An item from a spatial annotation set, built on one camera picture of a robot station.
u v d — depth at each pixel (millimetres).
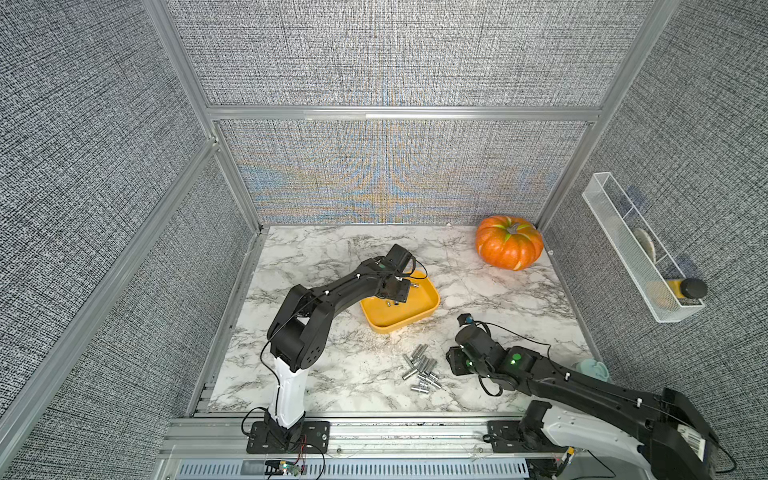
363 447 732
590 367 753
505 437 728
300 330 503
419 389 799
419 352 876
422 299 996
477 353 629
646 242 702
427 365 854
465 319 751
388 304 975
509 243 994
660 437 401
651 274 674
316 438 732
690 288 609
